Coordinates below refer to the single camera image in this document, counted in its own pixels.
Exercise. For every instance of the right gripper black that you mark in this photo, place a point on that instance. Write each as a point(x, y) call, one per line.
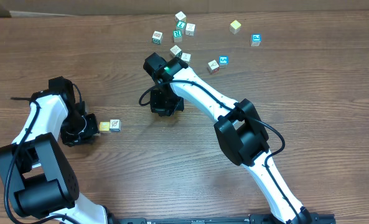
point(158, 107)

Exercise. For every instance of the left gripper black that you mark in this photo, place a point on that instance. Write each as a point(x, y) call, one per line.
point(71, 140)

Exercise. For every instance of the yellow top block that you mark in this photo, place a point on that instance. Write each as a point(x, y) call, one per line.
point(104, 127)

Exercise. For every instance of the yellow block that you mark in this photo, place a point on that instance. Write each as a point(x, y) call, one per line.
point(104, 127)
point(235, 27)

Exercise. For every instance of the blue edged picture block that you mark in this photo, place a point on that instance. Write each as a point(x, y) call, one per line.
point(115, 125)

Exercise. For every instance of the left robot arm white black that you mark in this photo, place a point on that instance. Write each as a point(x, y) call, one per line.
point(37, 177)

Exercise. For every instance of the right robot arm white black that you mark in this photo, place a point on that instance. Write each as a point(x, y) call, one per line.
point(241, 135)

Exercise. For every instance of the plain white picture block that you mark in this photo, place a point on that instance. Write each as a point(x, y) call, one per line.
point(186, 57)

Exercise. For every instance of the green edged picture block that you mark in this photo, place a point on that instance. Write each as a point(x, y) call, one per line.
point(175, 51)

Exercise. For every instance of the red edged picture block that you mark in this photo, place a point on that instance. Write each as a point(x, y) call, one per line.
point(213, 66)

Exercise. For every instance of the green letter B block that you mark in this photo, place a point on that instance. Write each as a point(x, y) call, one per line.
point(157, 37)

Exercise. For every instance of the green letter R block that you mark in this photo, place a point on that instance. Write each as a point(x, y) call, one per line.
point(177, 36)

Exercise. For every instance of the blue number 5 block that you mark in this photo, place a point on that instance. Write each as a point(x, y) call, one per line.
point(223, 61)

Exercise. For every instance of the white picture block upper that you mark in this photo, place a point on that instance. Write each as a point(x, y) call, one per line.
point(190, 29)

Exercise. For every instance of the green letter L block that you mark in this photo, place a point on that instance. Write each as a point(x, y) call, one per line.
point(181, 25)

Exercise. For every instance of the white top back block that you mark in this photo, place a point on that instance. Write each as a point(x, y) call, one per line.
point(180, 16)

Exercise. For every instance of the yellow block far right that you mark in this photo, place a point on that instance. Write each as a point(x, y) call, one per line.
point(235, 27)

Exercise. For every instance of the blue letter P block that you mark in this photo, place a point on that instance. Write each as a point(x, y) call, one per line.
point(255, 40)

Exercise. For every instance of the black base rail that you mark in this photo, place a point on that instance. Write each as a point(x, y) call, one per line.
point(252, 219)

